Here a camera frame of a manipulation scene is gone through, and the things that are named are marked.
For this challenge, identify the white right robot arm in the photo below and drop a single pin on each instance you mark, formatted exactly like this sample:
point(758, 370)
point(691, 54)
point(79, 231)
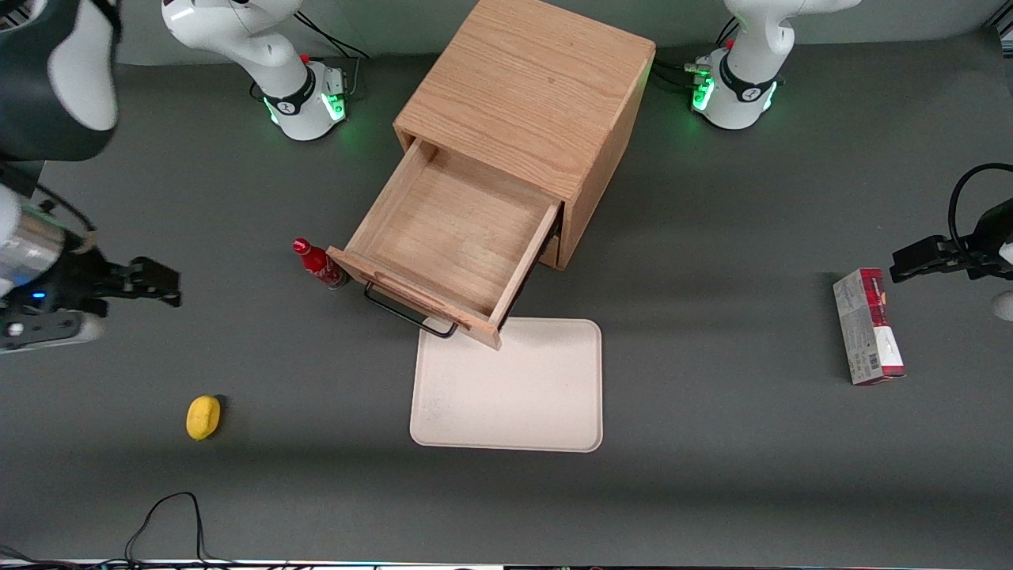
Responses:
point(261, 47)

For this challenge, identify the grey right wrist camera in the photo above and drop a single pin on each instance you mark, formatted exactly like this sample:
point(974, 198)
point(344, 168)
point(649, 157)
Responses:
point(47, 332)

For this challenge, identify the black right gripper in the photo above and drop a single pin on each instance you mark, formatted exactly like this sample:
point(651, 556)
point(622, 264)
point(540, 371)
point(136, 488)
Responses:
point(77, 277)

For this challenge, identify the wooden drawer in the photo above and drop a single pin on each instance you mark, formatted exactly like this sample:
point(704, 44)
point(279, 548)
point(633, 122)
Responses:
point(459, 229)

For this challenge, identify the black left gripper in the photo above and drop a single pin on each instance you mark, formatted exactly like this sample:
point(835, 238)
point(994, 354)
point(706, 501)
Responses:
point(986, 240)

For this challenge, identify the wooden drawer cabinet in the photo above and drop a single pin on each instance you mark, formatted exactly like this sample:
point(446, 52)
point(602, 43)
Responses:
point(530, 87)

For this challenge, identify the white rectangular tray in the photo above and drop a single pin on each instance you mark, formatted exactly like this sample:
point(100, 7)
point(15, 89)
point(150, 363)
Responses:
point(514, 396)

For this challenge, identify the red and grey carton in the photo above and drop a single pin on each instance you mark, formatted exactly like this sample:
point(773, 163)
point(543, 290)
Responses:
point(866, 328)

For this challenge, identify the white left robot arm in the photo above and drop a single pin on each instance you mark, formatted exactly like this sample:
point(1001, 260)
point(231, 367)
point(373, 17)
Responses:
point(744, 87)

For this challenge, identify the red cola bottle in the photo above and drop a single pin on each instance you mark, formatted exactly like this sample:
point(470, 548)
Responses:
point(320, 265)

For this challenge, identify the yellow lemon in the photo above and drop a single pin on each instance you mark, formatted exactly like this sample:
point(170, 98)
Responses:
point(202, 417)

